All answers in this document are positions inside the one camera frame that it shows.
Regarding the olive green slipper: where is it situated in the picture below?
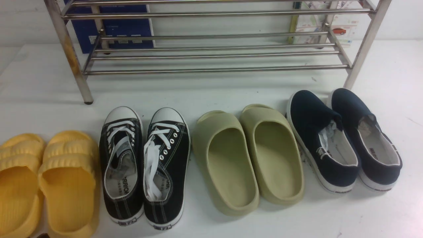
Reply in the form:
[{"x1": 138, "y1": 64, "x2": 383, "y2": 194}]
[
  {"x1": 192, "y1": 110, "x2": 260, "y2": 216},
  {"x1": 239, "y1": 104, "x2": 305, "y2": 206}
]

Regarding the black canvas sneaker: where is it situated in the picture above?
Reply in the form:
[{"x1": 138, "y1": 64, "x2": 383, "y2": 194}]
[
  {"x1": 142, "y1": 107, "x2": 191, "y2": 230},
  {"x1": 99, "y1": 106, "x2": 143, "y2": 226}
]

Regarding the stainless steel shoe rack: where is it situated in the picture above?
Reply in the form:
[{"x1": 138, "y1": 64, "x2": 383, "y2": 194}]
[{"x1": 44, "y1": 0, "x2": 391, "y2": 105}]

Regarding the blue box behind rack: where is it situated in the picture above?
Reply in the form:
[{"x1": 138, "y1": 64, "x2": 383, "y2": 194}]
[{"x1": 71, "y1": 5, "x2": 156, "y2": 54}]

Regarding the navy slip-on shoe left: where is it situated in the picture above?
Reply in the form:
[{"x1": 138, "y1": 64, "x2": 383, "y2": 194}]
[{"x1": 286, "y1": 90, "x2": 360, "y2": 194}]

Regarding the navy slip-on shoe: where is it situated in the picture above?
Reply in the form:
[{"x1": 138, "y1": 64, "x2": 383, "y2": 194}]
[
  {"x1": 327, "y1": 88, "x2": 403, "y2": 192},
  {"x1": 286, "y1": 90, "x2": 360, "y2": 194}
]

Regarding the white illustrated box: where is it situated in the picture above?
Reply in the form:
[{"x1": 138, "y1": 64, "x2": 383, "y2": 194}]
[{"x1": 288, "y1": 0, "x2": 363, "y2": 49}]

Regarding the yellow slipper inner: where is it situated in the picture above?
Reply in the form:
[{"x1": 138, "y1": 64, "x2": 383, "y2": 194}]
[{"x1": 38, "y1": 131, "x2": 101, "y2": 238}]

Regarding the yellow slipper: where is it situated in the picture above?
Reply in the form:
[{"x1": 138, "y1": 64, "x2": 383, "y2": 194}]
[
  {"x1": 0, "y1": 134, "x2": 45, "y2": 238},
  {"x1": 38, "y1": 131, "x2": 101, "y2": 238}
]

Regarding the navy slip-on shoe right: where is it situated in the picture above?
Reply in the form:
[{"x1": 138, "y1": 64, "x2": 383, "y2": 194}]
[{"x1": 327, "y1": 88, "x2": 403, "y2": 192}]

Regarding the yellow slipper far left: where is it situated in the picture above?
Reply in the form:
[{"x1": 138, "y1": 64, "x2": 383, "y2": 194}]
[{"x1": 0, "y1": 134, "x2": 45, "y2": 238}]

